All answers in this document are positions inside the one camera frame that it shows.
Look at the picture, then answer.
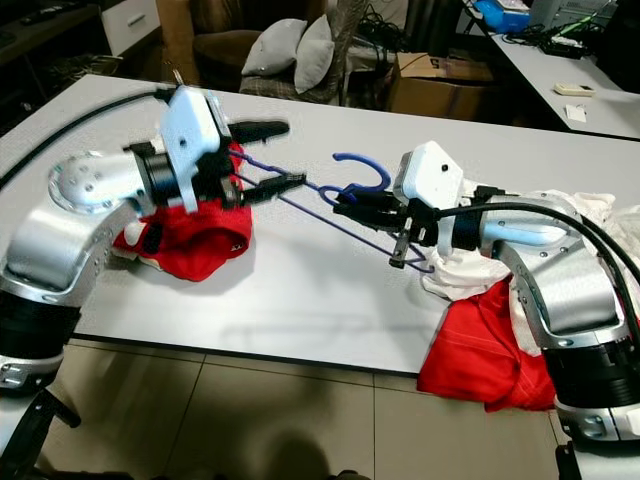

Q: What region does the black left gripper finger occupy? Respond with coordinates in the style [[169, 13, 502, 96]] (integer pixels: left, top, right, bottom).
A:
[[242, 172, 308, 206], [232, 120, 291, 143]]

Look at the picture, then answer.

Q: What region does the purple plastic clothes hanger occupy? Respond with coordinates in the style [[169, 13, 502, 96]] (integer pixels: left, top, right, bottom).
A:
[[235, 150, 436, 276]]

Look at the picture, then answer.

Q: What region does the plain white garment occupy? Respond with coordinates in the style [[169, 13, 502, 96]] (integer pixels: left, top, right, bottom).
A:
[[420, 188, 619, 356]]

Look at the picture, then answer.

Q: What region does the small red garment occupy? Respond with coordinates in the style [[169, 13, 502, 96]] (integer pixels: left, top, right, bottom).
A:
[[112, 140, 254, 283]]

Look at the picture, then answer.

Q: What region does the wide grey pillow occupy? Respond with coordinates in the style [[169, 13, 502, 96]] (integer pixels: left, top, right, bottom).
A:
[[242, 18, 306, 79]]

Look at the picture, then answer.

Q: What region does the narrow grey pillow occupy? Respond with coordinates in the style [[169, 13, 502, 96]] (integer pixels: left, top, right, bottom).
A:
[[293, 14, 336, 96]]

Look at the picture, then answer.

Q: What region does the small white garment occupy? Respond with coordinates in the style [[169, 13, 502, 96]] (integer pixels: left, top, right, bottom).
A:
[[110, 225, 161, 269]]

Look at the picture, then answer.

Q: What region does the printed cardboard box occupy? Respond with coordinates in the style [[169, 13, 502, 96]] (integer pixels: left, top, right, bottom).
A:
[[390, 52, 501, 123]]

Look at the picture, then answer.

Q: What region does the large red garment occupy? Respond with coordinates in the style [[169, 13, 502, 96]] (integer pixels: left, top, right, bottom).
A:
[[417, 278, 561, 413]]

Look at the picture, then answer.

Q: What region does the brown wicker armchair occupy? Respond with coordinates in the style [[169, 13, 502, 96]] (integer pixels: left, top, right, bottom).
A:
[[190, 0, 386, 106]]

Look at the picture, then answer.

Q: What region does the white drawer cabinet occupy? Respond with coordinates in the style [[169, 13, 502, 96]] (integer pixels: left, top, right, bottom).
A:
[[100, 0, 161, 56]]

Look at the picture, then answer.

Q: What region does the white desk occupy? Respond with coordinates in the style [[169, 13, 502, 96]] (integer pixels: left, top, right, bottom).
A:
[[460, 0, 640, 141]]

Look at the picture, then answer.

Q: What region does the white remote control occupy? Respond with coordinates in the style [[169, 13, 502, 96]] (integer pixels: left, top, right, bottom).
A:
[[553, 82, 598, 98]]

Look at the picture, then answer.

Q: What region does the blue item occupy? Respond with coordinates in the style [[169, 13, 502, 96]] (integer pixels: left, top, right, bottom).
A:
[[473, 0, 531, 31]]

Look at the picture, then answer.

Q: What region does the black power strip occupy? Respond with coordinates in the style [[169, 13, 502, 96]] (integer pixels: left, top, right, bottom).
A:
[[540, 32, 596, 59]]

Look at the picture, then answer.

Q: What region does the dark wooden desk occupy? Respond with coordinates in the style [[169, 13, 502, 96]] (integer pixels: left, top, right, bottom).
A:
[[0, 0, 106, 66]]

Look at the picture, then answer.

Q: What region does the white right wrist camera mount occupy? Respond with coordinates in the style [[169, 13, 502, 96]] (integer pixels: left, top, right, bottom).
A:
[[393, 140, 466, 211]]

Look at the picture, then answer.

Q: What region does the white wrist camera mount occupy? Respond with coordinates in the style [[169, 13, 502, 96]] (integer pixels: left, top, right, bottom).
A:
[[160, 85, 233, 213], [393, 140, 466, 211]]

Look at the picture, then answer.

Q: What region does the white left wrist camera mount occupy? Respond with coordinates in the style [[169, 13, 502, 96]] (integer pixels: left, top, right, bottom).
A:
[[160, 85, 233, 213]]

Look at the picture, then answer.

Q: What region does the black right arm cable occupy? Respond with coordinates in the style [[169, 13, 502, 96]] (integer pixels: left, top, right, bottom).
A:
[[435, 200, 640, 331]]

